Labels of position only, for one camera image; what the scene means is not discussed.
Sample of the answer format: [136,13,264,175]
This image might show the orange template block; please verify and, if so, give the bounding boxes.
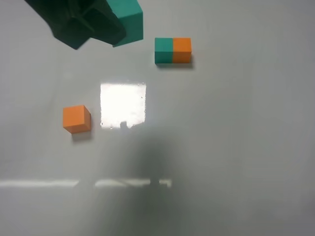
[173,37,192,63]

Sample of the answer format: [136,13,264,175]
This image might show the green template block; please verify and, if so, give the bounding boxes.
[155,37,173,64]

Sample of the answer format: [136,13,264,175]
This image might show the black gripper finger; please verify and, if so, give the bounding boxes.
[26,0,126,50]

